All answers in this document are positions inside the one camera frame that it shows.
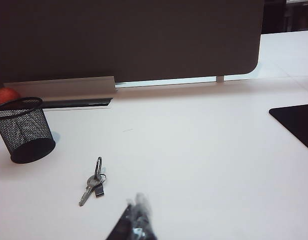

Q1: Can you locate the bunch of silver keys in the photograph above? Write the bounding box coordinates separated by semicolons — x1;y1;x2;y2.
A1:
78;156;107;207

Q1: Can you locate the black mouse pad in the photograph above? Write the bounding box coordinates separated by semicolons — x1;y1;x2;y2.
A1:
268;103;308;154

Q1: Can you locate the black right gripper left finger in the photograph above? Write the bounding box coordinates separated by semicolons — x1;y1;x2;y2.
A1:
105;203;133;240

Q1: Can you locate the brown desk divider panel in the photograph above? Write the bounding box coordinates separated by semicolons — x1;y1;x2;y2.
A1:
0;0;266;87

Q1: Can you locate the orange fruit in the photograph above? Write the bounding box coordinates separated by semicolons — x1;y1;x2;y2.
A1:
0;87;21;106

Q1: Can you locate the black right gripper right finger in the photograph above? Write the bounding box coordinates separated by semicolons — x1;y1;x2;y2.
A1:
130;192;157;240

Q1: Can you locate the black mesh basket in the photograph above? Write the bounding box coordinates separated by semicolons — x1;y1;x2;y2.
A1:
0;96;57;165

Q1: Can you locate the beige cable tray lid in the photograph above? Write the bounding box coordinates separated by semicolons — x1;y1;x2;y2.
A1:
3;74;116;100

